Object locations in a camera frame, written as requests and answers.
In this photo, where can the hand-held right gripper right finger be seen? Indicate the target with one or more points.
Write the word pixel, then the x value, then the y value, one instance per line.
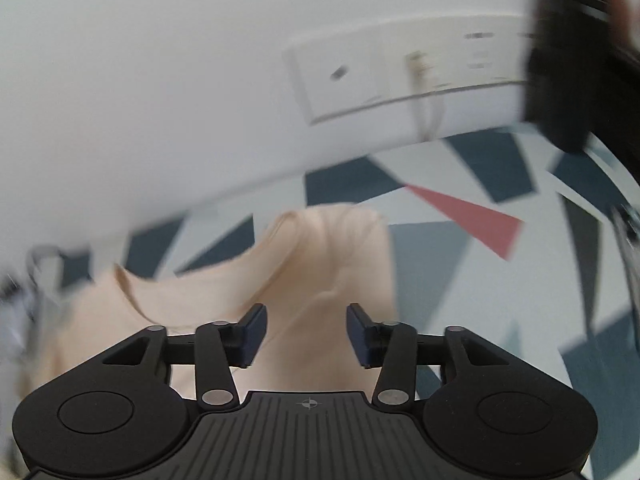
pixel 359 332

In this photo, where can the black boxy object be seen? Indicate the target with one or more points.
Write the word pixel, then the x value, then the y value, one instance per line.
pixel 560 85

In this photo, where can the white wall outlet panel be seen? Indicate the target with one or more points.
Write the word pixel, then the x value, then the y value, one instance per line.
pixel 350 75

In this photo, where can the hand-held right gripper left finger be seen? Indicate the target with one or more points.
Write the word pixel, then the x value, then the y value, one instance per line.
pixel 252 332

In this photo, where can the geometric patterned mat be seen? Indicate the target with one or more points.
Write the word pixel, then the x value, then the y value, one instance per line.
pixel 500 285

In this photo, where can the cream sweatshirt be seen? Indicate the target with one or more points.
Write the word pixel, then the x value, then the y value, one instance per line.
pixel 320 270

